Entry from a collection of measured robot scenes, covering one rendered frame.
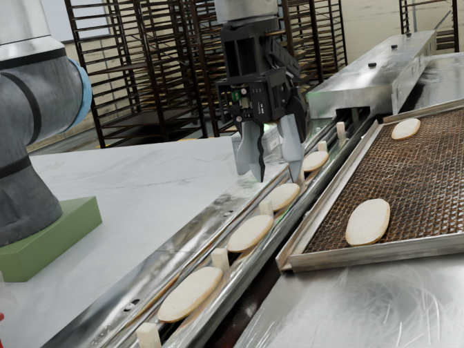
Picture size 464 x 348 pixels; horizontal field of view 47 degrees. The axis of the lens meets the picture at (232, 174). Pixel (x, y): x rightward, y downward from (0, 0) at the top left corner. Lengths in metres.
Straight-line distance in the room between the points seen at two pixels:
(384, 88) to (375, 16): 6.65
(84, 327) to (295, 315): 0.20
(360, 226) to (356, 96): 0.69
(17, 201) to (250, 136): 0.33
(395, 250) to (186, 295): 0.20
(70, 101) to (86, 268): 0.28
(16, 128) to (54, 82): 0.10
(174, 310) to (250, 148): 0.29
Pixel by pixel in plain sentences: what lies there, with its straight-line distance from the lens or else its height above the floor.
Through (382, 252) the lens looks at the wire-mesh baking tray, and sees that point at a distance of 0.43.
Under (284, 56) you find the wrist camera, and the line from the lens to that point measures 0.71.
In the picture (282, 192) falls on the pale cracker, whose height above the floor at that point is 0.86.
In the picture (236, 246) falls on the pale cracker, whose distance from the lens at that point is 0.60.
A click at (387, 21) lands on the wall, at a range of 7.74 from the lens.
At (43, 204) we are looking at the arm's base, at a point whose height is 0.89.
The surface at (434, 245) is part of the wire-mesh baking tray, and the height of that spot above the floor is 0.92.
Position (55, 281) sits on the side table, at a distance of 0.72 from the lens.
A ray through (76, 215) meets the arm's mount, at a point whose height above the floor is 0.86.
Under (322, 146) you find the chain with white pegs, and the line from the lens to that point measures 0.92.
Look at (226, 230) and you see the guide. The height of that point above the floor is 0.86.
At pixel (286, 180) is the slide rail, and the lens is 0.81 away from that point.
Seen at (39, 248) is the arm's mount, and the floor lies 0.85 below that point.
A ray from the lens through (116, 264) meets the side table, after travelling 0.72.
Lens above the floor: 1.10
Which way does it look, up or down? 16 degrees down
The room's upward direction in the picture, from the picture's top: 10 degrees counter-clockwise
